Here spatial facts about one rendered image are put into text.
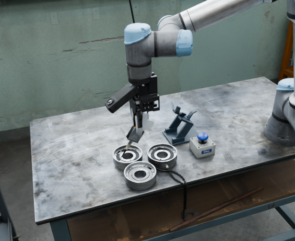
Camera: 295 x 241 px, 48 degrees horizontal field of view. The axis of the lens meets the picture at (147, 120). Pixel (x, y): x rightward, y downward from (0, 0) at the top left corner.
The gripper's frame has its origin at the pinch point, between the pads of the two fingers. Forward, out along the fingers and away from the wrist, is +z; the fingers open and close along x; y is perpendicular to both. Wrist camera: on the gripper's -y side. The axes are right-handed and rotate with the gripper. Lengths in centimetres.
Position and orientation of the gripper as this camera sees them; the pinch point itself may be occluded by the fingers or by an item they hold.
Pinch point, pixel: (136, 131)
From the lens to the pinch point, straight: 110.9
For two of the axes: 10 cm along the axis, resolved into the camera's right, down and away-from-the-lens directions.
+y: 9.4, -2.0, 2.6
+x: -3.3, -4.9, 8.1
